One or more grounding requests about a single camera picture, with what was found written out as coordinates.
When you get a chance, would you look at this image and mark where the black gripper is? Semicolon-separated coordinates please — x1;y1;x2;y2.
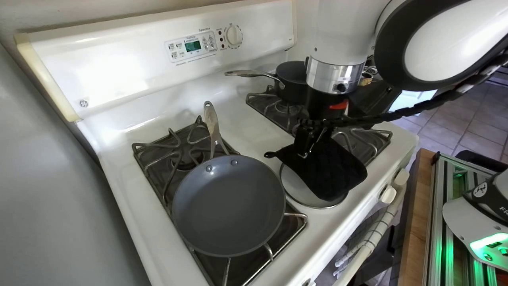
293;89;349;154

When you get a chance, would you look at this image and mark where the black oven mitt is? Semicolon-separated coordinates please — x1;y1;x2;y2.
265;138;368;203

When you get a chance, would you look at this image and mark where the clear glass pot lid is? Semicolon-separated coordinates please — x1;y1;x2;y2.
279;165;347;208

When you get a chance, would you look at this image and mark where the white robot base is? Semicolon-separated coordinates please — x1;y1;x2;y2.
443;170;508;270

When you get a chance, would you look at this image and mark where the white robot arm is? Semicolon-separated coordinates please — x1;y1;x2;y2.
295;0;508;156

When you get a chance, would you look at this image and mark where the right burner grate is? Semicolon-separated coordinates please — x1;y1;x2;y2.
246;86;392;165

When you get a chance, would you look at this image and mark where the burner grate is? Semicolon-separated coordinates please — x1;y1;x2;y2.
131;119;306;286
246;86;392;165

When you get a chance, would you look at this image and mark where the black saucepan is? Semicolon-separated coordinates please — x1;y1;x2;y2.
225;60;308;105

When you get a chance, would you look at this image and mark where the white gas stove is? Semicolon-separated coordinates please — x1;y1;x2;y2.
15;0;416;286

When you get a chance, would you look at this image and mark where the grey frying pan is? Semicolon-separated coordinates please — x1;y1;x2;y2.
171;102;285;257

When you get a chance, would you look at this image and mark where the left burner grate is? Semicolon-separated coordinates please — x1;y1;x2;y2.
131;119;306;286

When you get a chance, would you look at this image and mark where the wooden edged cart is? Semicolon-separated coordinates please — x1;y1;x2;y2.
396;149;508;286

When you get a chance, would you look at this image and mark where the white refrigerator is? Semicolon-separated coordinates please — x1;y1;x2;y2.
0;48;149;286

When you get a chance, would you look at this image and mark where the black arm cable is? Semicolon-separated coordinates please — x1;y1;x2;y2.
311;49;508;132

